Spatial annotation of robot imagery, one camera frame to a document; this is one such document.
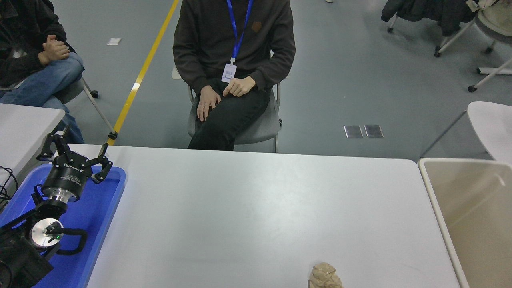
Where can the white wheeled chair base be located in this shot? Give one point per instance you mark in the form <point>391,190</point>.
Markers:
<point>494,71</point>

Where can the lanyard person's left hand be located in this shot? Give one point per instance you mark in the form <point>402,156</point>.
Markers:
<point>240,86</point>

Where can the crumpled tan paper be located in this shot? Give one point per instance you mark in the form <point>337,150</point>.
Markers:
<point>324,276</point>

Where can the grey chair with metal legs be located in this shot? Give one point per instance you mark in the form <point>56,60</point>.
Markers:
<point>260,128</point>

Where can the lanyard person's right hand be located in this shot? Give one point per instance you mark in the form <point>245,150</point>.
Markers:
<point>208,103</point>

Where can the metal floor socket plate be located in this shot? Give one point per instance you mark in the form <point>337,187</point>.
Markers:
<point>352,131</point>
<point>373,131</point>

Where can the grey chair with white legs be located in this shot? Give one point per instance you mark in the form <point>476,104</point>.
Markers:
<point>496,32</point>

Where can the white side table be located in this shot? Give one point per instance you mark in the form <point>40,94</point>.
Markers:
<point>20,132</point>

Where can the large pale bin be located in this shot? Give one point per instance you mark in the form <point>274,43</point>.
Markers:
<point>472,224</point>

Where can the jeans person's right hand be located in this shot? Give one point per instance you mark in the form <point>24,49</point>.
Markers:
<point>50,58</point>

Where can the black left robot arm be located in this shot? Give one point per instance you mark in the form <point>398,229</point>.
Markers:
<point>18,260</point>

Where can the white-legged office chair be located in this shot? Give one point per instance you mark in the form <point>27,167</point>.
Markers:
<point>390,29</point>

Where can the dark coat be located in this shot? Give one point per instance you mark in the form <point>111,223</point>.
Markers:
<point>424,10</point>

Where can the white shell chair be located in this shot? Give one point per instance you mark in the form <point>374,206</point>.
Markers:
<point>492,124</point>

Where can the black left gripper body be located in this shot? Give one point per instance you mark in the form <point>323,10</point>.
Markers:
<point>66,178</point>

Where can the grey wheeled office chair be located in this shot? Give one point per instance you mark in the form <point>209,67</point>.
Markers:
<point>74,90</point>

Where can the jeans person's left hand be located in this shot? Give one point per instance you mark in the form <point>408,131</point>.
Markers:
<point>58,47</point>

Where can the blue plastic tray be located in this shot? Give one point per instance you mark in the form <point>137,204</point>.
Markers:
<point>100,208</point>

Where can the seated person in jeans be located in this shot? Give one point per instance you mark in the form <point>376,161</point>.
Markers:
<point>24,80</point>

